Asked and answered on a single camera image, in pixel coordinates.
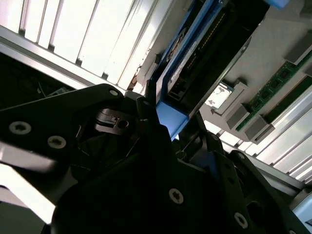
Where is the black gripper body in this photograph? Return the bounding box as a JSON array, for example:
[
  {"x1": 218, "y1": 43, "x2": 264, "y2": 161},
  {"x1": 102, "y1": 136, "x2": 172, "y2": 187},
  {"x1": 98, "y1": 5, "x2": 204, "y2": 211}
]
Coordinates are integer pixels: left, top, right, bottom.
[{"x1": 50, "y1": 156, "x2": 247, "y2": 234}]

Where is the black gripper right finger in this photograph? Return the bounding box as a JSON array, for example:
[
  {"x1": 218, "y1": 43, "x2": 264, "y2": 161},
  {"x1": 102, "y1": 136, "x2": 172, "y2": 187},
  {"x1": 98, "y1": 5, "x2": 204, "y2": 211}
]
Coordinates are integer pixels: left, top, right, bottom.
[{"x1": 194, "y1": 113, "x2": 293, "y2": 234}]

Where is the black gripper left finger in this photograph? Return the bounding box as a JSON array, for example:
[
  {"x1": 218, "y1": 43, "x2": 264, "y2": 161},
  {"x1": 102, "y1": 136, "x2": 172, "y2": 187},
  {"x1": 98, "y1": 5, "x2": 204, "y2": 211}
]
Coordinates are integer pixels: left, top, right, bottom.
[{"x1": 0, "y1": 83, "x2": 176, "y2": 174}]

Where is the hard disk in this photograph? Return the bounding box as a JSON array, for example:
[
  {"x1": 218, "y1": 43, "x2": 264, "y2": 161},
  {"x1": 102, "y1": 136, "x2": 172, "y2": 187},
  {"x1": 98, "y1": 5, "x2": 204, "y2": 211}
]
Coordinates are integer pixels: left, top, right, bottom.
[{"x1": 146, "y1": 0, "x2": 291, "y2": 142}]

